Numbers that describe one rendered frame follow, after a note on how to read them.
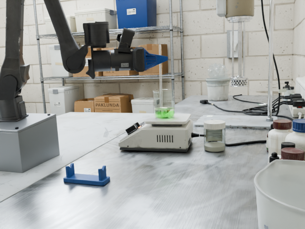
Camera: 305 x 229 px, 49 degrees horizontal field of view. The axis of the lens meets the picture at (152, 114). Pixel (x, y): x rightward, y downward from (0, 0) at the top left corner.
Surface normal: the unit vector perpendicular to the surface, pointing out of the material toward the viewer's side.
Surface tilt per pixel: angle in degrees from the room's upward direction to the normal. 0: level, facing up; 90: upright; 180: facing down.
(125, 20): 92
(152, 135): 90
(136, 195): 0
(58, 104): 90
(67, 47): 65
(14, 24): 94
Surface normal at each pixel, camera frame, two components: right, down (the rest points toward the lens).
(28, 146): 0.95, 0.02
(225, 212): -0.04, -0.98
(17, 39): 0.15, 0.24
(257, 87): -0.33, 0.18
